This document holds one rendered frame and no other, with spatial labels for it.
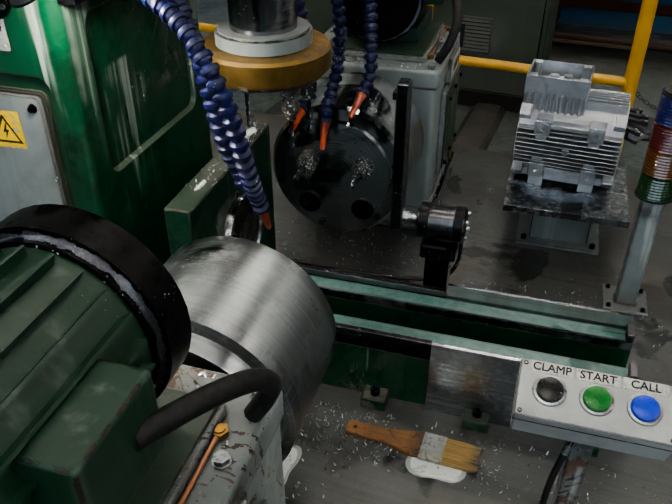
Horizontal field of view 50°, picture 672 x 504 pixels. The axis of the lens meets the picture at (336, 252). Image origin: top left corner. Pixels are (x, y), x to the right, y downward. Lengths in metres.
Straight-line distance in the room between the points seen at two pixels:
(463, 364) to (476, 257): 0.46
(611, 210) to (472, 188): 0.39
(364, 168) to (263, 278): 0.46
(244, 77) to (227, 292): 0.28
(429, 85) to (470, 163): 0.49
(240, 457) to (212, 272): 0.27
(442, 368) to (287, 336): 0.36
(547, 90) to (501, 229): 0.32
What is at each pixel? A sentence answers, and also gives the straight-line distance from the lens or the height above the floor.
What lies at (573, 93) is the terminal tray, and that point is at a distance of 1.49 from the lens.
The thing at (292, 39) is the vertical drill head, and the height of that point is 1.35.
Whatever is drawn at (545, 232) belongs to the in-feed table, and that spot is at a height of 0.82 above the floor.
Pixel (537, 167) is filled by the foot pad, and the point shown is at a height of 0.98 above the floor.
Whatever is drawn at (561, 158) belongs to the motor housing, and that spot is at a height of 1.00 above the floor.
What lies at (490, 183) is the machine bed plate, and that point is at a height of 0.80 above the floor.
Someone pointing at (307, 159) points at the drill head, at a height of 1.07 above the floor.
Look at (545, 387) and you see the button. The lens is 0.84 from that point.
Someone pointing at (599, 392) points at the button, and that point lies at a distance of 0.85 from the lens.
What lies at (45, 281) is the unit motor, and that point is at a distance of 0.53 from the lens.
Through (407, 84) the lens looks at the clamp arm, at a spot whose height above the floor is 1.25.
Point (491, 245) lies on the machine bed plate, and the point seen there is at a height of 0.80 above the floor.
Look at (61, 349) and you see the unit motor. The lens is 0.50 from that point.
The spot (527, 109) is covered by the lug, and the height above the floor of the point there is 1.08.
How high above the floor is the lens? 1.64
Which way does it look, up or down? 34 degrees down
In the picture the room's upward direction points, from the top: straight up
